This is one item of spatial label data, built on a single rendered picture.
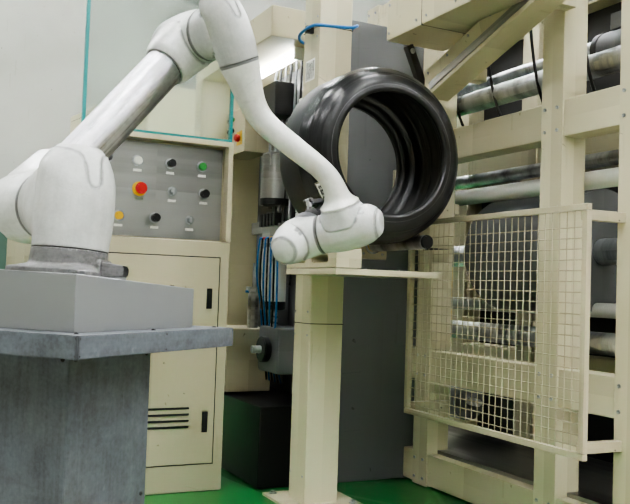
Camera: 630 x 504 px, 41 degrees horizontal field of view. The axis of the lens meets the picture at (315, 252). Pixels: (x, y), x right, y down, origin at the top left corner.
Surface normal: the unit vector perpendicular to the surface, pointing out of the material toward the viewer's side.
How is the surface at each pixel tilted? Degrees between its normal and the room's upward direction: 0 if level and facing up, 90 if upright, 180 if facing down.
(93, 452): 90
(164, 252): 90
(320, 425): 90
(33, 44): 90
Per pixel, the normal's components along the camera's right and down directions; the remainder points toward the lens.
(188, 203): 0.44, -0.03
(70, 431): 0.90, 0.01
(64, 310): -0.43, -0.05
